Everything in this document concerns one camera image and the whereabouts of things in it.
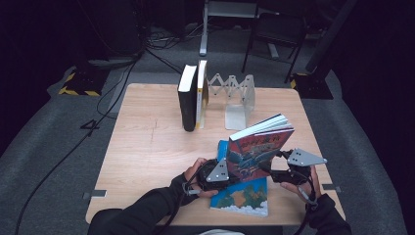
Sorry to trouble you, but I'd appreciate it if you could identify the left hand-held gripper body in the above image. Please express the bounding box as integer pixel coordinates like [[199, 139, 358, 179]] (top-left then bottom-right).
[[195, 158, 241, 193]]

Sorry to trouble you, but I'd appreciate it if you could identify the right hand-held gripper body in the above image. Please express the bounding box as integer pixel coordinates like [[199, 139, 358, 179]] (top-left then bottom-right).
[[269, 147, 328, 186]]

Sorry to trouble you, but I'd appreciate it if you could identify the red and blue comic book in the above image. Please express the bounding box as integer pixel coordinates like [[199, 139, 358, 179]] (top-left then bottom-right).
[[225, 113, 296, 183]]

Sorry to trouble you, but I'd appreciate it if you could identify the thick blue book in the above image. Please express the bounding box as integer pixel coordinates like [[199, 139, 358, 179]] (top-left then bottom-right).
[[209, 139, 269, 218]]

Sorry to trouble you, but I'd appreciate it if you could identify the metal expandable bookend rack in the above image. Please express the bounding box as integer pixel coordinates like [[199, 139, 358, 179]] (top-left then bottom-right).
[[199, 73, 256, 131]]

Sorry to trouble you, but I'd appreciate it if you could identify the yellow book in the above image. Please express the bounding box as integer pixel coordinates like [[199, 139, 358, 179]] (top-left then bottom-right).
[[194, 59, 209, 130]]

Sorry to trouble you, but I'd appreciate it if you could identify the black book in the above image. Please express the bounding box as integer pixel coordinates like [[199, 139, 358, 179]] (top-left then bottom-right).
[[176, 64, 200, 132]]

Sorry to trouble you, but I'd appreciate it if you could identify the person's left hand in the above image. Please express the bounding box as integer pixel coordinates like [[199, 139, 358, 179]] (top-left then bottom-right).
[[183, 157, 220, 199]]

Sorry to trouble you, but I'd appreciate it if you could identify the person's right hand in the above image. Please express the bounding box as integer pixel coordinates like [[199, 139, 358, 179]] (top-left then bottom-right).
[[279, 165, 324, 205]]

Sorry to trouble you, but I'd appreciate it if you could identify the grey tape piece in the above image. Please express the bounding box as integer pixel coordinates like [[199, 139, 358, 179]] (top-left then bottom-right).
[[82, 189, 108, 200], [321, 183, 342, 194]]

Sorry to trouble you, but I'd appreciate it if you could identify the person's white clothing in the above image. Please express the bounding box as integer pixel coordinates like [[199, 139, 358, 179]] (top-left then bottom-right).
[[199, 229, 246, 235]]

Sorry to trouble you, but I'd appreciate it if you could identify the black yellow striped stand base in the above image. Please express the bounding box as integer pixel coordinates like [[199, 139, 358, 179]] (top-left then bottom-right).
[[58, 67, 111, 98], [289, 71, 335, 100]]

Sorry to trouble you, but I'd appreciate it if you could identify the black chair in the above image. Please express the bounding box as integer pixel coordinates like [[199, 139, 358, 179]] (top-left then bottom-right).
[[241, 12, 309, 84]]

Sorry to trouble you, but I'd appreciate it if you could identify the black cabinet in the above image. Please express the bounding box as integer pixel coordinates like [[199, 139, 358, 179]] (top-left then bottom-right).
[[76, 0, 148, 63]]

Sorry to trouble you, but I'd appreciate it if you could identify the left hand-held gripper cable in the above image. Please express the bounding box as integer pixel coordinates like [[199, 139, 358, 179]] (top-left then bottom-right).
[[156, 162, 213, 235]]

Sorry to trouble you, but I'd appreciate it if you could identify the hand-held gripper cable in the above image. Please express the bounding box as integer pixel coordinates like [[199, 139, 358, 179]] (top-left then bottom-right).
[[293, 169, 319, 235], [156, 162, 213, 235]]

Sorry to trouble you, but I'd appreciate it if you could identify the right hand-held gripper cable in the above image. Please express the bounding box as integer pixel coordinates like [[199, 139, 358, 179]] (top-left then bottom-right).
[[293, 169, 319, 235]]

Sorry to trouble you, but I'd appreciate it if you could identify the dark slanted post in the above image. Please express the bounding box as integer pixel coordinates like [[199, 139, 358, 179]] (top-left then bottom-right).
[[304, 0, 360, 74]]

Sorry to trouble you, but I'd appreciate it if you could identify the white metal desk frame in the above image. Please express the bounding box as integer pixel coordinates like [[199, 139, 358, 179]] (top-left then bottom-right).
[[199, 0, 282, 57]]

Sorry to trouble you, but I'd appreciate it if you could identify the tangle of black cables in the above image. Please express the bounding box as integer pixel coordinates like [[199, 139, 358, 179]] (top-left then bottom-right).
[[145, 23, 204, 52]]

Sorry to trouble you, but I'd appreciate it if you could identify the long black floor cable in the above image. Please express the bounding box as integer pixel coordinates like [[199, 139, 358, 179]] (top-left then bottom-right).
[[13, 48, 148, 235]]

